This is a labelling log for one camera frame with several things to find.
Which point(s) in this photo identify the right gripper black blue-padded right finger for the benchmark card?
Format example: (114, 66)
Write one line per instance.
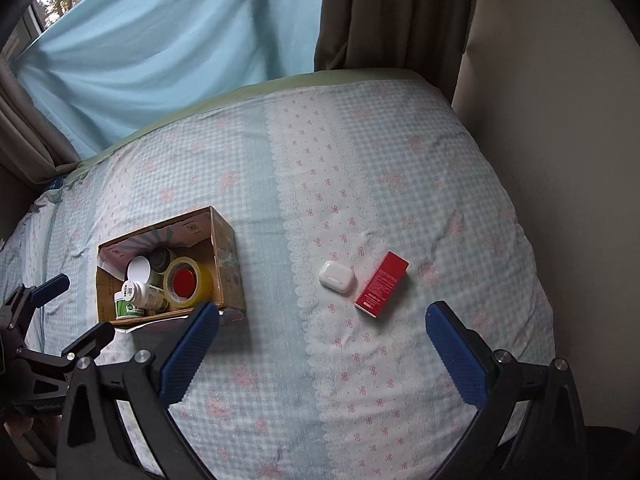
(528, 417)

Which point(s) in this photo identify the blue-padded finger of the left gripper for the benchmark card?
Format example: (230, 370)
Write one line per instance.
(25, 299)

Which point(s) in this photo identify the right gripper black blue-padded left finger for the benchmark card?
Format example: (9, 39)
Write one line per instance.
(94, 443)

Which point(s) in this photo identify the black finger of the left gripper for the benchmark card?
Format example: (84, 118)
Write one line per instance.
(91, 343)

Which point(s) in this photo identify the green jar white lid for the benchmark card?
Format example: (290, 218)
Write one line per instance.
(124, 308)

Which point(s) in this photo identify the white pill bottle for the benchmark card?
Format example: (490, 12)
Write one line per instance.
(145, 296)

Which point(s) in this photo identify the black and white jar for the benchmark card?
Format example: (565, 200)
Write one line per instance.
(160, 258)

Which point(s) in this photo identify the red cosmetic box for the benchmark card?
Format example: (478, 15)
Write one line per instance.
(383, 282)

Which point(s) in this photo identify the white earbuds case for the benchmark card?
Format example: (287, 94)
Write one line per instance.
(337, 277)

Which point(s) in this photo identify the person's left hand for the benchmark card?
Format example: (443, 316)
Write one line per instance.
(36, 439)

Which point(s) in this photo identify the white-lid cream jar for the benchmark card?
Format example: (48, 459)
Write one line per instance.
(140, 270)

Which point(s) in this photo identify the yellow tape roll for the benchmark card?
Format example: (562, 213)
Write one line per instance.
(204, 288)

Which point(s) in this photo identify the open cardboard box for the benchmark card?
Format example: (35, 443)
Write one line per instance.
(203, 235)

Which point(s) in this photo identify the checkered floral bed sheet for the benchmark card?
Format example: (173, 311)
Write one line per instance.
(328, 168)

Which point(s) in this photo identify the light blue curtain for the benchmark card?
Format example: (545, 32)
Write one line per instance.
(111, 67)

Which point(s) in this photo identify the brown curtain right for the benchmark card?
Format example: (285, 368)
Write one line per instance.
(426, 36)

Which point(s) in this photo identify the window frame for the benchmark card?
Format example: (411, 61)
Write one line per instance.
(30, 26)

